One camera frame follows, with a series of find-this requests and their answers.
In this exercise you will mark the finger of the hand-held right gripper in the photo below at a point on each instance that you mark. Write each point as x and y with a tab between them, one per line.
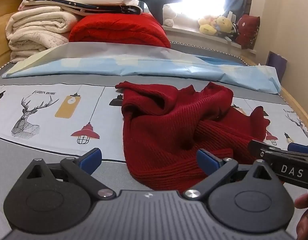
297	148
258	147

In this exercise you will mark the yellow and pink plush toy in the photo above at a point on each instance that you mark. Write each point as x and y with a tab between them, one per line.
206	26

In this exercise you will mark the window sill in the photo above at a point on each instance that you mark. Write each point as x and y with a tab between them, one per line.
201	37

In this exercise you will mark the cream folded quilt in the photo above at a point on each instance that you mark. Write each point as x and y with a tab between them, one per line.
36	32

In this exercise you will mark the wooden bed side rail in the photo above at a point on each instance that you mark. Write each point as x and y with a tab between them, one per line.
293	102

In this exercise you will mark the wooden headboard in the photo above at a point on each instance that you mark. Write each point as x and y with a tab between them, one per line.
1	10

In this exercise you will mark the person's right hand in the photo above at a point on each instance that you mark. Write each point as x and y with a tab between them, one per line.
306	223

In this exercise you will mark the light blue folded sheet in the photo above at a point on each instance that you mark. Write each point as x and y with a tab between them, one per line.
119	65

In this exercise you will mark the white plush toy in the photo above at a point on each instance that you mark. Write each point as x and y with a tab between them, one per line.
168	13

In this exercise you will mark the grey mattress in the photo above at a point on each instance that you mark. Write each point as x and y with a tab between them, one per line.
206	50

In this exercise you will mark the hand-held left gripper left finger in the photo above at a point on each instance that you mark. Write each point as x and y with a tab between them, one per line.
91	159

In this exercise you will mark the dark red cushion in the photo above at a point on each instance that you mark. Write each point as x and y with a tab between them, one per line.
248	30

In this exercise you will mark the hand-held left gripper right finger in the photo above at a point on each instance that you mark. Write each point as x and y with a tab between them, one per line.
207	160

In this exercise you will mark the dark red knit sweater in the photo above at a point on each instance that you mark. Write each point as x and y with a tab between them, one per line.
156	130

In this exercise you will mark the red folded blanket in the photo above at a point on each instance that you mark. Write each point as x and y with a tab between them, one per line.
119	30

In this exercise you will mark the dark teal shark plush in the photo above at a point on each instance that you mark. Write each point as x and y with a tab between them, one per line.
154	2

